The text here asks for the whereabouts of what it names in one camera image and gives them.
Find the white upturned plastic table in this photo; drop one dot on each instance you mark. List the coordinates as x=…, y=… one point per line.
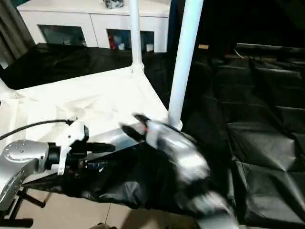
x=83, y=100

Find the white plastic table leg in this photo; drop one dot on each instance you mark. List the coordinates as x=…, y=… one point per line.
x=135, y=35
x=186, y=59
x=4, y=88

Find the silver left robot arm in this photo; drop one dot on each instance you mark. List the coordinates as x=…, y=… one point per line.
x=23, y=152

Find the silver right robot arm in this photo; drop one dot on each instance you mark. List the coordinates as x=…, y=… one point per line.
x=186, y=157

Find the black left robot foot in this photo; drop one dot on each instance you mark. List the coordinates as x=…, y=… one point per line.
x=103, y=226

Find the black glossy mat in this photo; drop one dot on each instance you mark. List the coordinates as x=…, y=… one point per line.
x=250, y=119

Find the black speaker box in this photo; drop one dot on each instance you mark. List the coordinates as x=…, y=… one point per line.
x=214, y=23

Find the white glass-door cabinet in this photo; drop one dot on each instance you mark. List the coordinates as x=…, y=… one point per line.
x=71, y=20

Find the grey curtain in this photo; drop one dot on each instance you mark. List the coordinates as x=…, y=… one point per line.
x=14, y=35

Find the black glossy tv stand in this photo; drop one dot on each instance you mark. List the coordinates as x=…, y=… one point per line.
x=269, y=48

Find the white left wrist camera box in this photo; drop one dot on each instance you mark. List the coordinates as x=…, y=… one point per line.
x=76, y=133

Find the black folding table frame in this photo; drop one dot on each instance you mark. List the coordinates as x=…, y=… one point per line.
x=14, y=221

